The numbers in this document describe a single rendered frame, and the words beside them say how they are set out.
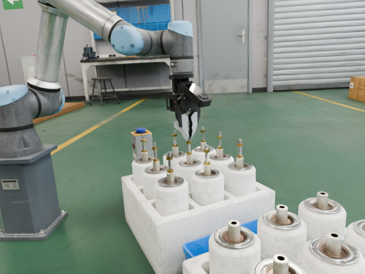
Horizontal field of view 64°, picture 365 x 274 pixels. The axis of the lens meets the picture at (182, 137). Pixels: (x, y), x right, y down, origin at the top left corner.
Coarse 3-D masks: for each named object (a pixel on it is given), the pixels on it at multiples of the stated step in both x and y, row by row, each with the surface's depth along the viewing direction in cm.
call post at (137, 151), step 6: (132, 138) 119; (138, 138) 115; (144, 138) 116; (150, 138) 118; (132, 144) 121; (138, 144) 116; (150, 144) 118; (138, 150) 116; (150, 150) 119; (138, 156) 117
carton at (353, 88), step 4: (360, 76) 407; (364, 76) 402; (352, 80) 405; (356, 80) 393; (352, 84) 405; (356, 84) 393; (352, 88) 406; (356, 88) 393; (352, 92) 406; (356, 92) 393; (348, 96) 417; (352, 96) 406; (356, 96) 394
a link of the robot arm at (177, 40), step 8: (168, 24) 87; (176, 24) 85; (184, 24) 85; (168, 32) 88; (176, 32) 86; (184, 32) 86; (192, 32) 89; (168, 40) 87; (176, 40) 86; (184, 40) 86; (192, 40) 88; (168, 48) 88; (176, 48) 87; (184, 48) 87; (192, 48) 89; (176, 56) 88; (184, 56) 87; (192, 56) 89
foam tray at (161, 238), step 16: (128, 176) 109; (128, 192) 100; (224, 192) 91; (256, 192) 89; (272, 192) 90; (128, 208) 104; (144, 208) 83; (192, 208) 84; (208, 208) 81; (224, 208) 83; (240, 208) 85; (256, 208) 88; (272, 208) 91; (128, 224) 109; (144, 224) 86; (160, 224) 75; (176, 224) 77; (192, 224) 79; (208, 224) 81; (224, 224) 84; (240, 224) 86; (144, 240) 89; (160, 240) 76; (176, 240) 78; (160, 256) 77; (176, 256) 79; (160, 272) 78; (176, 272) 80
